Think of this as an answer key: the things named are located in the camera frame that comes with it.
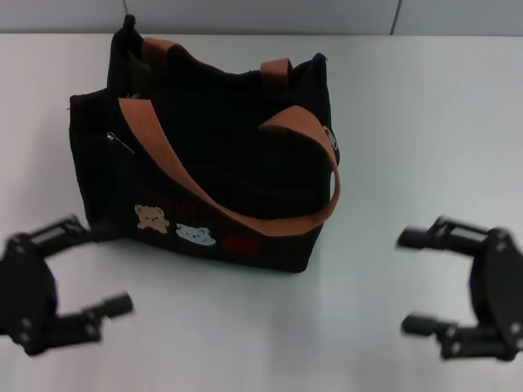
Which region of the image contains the silver main zipper pull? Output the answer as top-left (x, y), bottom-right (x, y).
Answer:
top-left (322, 125), bottom-right (340, 154)

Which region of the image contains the silver pocket zipper pull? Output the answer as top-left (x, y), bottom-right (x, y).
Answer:
top-left (106, 131), bottom-right (136, 156)

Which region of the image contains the black food bag with brown straps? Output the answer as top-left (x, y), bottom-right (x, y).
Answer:
top-left (66, 14), bottom-right (342, 274)

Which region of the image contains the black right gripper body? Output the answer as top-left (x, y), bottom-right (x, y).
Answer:
top-left (469, 227), bottom-right (523, 361)

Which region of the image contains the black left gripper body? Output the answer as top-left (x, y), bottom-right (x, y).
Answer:
top-left (0, 232), bottom-right (59, 357)

